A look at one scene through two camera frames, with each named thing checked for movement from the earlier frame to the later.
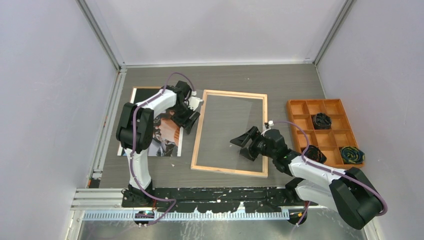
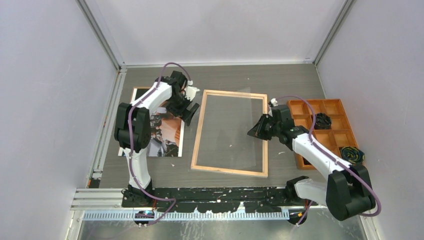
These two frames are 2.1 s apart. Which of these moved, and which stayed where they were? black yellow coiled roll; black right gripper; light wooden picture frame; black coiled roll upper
Moved: black right gripper
Stayed: black coiled roll upper; light wooden picture frame; black yellow coiled roll
